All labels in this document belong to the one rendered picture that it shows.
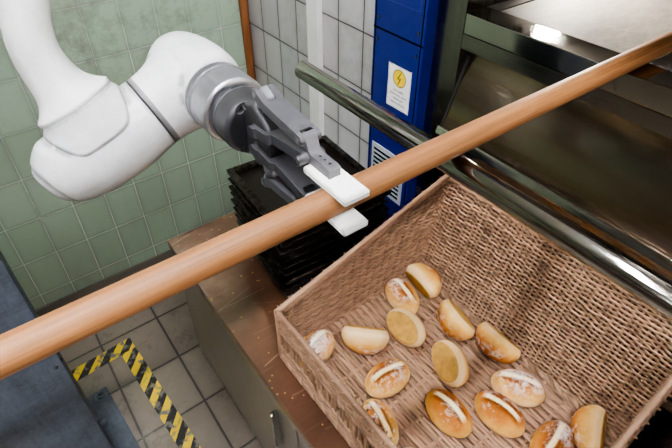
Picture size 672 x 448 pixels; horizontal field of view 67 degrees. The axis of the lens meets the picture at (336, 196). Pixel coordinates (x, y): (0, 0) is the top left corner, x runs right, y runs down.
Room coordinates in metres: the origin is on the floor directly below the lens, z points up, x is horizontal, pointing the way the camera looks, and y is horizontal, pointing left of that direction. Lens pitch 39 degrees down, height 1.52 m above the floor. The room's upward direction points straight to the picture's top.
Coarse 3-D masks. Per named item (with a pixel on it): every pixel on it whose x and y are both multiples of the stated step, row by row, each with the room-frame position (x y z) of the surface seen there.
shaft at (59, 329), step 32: (608, 64) 0.67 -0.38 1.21; (640, 64) 0.70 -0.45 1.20; (544, 96) 0.58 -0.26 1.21; (576, 96) 0.61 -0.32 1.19; (480, 128) 0.50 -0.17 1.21; (512, 128) 0.53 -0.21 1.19; (416, 160) 0.44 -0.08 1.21; (448, 160) 0.47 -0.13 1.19; (320, 192) 0.38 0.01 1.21; (256, 224) 0.34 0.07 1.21; (288, 224) 0.34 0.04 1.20; (192, 256) 0.30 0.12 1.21; (224, 256) 0.31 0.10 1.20; (128, 288) 0.26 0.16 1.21; (160, 288) 0.27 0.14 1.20; (32, 320) 0.24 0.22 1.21; (64, 320) 0.23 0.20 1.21; (96, 320) 0.24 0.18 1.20; (0, 352) 0.21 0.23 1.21; (32, 352) 0.21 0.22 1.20
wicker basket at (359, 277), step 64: (448, 192) 0.89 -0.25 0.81; (384, 256) 0.79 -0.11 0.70; (448, 256) 0.81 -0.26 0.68; (512, 256) 0.73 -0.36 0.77; (320, 320) 0.68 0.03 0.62; (384, 320) 0.71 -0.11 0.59; (512, 320) 0.66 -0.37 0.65; (576, 320) 0.60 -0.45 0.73; (640, 320) 0.54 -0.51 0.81; (320, 384) 0.51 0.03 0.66; (640, 384) 0.48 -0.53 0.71
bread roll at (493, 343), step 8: (480, 328) 0.65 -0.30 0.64; (488, 328) 0.64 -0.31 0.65; (480, 336) 0.63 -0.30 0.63; (488, 336) 0.62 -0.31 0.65; (496, 336) 0.62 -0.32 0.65; (504, 336) 0.62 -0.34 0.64; (480, 344) 0.62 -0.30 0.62; (488, 344) 0.61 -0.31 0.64; (496, 344) 0.60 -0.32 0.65; (504, 344) 0.60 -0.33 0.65; (512, 344) 0.60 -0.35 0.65; (488, 352) 0.60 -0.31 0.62; (496, 352) 0.60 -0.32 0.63; (504, 352) 0.59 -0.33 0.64; (512, 352) 0.59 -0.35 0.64; (520, 352) 0.60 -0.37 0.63; (496, 360) 0.59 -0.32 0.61; (504, 360) 0.58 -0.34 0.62; (512, 360) 0.58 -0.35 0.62
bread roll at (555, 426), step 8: (544, 424) 0.45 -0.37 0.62; (552, 424) 0.45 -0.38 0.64; (560, 424) 0.44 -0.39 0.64; (536, 432) 0.44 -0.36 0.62; (544, 432) 0.43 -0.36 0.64; (552, 432) 0.43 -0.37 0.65; (560, 432) 0.43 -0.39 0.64; (568, 432) 0.43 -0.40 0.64; (536, 440) 0.42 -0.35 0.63; (544, 440) 0.42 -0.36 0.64; (552, 440) 0.41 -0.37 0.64; (560, 440) 0.41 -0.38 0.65; (568, 440) 0.42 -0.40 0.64
